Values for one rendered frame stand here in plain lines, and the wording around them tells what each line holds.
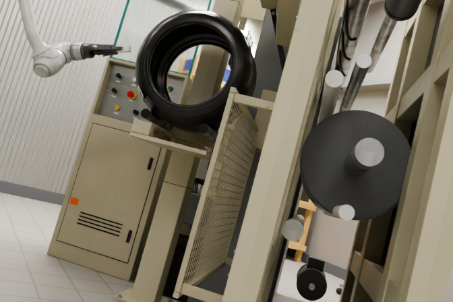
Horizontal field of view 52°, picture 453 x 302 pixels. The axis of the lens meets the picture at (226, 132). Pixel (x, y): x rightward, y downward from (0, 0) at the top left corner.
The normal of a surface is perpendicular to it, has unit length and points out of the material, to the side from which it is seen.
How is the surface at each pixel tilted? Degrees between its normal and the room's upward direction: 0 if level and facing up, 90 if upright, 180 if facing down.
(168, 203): 90
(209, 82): 90
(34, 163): 90
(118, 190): 90
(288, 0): 162
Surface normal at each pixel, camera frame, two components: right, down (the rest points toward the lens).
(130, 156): -0.16, -0.16
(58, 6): 0.48, 0.03
